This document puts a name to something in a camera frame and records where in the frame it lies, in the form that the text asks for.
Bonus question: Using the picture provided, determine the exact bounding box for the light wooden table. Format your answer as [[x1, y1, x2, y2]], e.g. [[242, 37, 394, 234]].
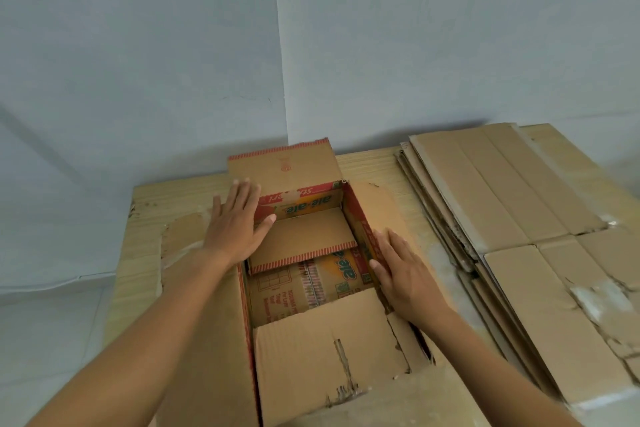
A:
[[102, 123, 640, 427]]

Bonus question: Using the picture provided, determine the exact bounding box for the person's left hand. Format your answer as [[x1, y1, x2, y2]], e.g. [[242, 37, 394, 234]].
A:
[[202, 179, 277, 268]]

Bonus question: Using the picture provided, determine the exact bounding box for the person's right hand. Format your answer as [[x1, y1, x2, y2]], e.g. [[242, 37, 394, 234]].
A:
[[369, 229, 452, 330]]

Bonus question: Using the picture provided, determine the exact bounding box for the white cable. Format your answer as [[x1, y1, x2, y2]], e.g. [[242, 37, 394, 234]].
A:
[[0, 271, 119, 291]]

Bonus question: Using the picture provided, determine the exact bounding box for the person's left forearm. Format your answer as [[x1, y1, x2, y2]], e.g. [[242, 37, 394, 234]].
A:
[[25, 249, 243, 427]]

